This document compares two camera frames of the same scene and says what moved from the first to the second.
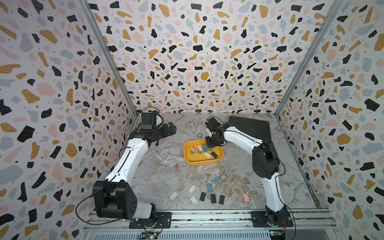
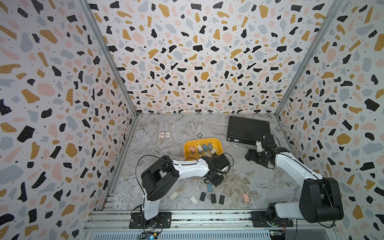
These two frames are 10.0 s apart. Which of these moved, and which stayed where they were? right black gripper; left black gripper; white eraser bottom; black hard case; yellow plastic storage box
Moved: right black gripper; left black gripper
Stayed: black hard case; white eraser bottom; yellow plastic storage box
